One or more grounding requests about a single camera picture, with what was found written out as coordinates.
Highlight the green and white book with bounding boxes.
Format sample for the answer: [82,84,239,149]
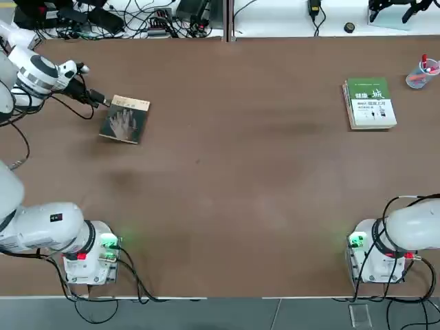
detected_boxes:
[342,77,398,131]

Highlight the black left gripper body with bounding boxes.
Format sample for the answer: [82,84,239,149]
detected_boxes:
[67,77,96,106]

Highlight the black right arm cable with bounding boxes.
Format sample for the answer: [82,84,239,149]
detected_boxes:
[374,194,440,259]

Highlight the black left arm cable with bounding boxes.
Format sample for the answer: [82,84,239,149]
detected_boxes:
[0,68,104,173]

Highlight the black right base cable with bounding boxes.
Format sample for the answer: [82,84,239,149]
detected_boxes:
[352,256,440,330]

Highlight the clear blue pen cup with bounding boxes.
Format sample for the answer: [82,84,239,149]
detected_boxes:
[405,58,440,89]

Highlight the black USB hub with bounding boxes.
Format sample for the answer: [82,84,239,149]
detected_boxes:
[146,7,173,37]

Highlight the metal floor plate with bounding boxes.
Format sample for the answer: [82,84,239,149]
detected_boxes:
[349,304,373,328]

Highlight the pale green plastic sheet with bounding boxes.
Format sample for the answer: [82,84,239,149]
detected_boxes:
[368,5,413,32]

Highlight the aluminium frame post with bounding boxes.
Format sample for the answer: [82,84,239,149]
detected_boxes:
[222,0,237,43]

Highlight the dark hand-print book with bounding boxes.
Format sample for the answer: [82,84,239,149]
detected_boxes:
[98,94,151,145]

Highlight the black left base cable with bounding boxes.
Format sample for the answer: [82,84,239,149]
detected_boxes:
[34,236,207,324]

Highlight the black adapter cable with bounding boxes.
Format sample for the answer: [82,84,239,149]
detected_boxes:
[311,13,327,37]

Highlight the white desk lamp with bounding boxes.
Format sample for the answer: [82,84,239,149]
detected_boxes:
[0,19,18,47]

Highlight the black base cable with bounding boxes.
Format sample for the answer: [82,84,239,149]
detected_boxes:
[352,256,440,330]
[34,236,207,324]

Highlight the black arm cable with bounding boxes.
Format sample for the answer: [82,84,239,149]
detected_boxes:
[0,68,104,173]
[374,194,440,259]

